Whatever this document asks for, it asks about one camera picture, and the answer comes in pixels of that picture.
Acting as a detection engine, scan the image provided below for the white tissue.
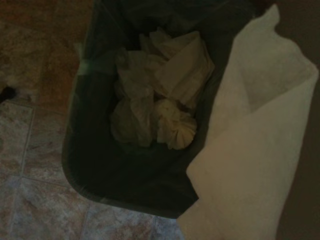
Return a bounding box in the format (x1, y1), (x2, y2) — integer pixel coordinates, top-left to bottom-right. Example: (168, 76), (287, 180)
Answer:
(175, 3), (320, 240)

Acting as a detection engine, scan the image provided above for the dark trash bin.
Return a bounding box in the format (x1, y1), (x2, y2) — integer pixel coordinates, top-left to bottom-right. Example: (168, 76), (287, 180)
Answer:
(61, 0), (260, 220)

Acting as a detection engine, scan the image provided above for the crumpled white paper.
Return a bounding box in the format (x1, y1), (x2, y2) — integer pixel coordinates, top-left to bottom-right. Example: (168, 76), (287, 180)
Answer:
(138, 26), (216, 111)

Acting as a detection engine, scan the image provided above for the round crumpled tissue ball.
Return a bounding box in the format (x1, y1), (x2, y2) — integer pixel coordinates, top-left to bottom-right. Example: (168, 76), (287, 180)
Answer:
(152, 98), (199, 151)

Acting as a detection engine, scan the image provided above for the small black object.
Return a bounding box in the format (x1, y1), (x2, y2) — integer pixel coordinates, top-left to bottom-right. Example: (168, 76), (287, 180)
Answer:
(0, 85), (18, 103)

